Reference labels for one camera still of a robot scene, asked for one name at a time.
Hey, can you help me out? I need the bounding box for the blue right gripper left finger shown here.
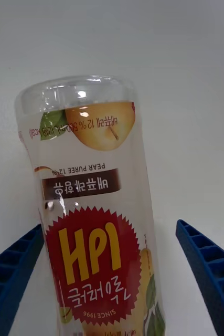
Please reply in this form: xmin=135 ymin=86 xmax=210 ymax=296
xmin=0 ymin=223 xmax=45 ymax=336

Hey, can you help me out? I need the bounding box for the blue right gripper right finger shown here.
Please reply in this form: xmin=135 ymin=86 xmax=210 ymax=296
xmin=175 ymin=219 xmax=224 ymax=336

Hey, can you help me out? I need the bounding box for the clear plastic bottle red label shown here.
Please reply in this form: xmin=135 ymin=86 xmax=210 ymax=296
xmin=14 ymin=75 xmax=167 ymax=336

